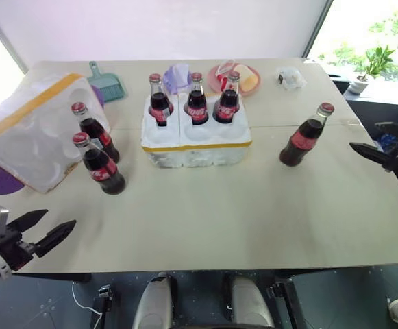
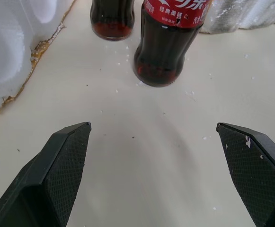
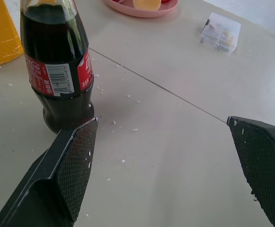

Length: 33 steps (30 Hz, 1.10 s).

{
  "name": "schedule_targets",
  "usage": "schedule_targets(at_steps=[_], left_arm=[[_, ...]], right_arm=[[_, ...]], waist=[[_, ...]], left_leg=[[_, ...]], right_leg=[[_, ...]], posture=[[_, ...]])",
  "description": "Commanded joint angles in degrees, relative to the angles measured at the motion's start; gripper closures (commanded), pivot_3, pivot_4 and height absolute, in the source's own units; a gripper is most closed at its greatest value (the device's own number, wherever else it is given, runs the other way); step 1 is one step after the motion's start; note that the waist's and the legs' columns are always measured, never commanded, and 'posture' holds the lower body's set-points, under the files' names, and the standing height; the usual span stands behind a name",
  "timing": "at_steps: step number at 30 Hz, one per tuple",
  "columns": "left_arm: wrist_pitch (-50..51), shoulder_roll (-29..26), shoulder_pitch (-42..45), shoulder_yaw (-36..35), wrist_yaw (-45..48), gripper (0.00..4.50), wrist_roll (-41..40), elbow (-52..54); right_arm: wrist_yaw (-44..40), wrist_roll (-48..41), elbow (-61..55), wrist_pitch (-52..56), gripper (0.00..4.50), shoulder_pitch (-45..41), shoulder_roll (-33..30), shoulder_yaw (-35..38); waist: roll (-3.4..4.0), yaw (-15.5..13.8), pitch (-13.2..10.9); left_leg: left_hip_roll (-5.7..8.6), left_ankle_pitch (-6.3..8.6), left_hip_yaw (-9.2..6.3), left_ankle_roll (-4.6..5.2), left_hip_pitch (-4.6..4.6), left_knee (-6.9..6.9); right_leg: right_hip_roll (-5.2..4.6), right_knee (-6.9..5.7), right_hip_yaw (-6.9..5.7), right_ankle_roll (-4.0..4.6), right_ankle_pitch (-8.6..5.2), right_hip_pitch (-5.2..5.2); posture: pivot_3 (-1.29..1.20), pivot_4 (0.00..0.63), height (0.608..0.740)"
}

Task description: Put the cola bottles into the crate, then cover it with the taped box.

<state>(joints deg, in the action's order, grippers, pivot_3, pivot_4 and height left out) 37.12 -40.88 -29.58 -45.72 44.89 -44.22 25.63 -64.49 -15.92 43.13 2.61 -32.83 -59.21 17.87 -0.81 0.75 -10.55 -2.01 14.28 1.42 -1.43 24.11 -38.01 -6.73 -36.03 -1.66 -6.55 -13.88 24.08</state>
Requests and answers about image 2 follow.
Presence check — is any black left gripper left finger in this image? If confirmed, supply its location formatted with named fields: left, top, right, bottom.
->
left=0, top=122, right=92, bottom=227

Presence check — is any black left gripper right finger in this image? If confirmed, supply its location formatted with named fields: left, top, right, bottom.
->
left=216, top=122, right=275, bottom=227

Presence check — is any white foam block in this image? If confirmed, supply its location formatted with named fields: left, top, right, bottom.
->
left=0, top=0, right=78, bottom=114

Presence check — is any cola bottle with red label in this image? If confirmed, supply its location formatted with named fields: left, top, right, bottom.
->
left=90, top=0, right=135, bottom=41
left=133, top=0, right=212, bottom=88

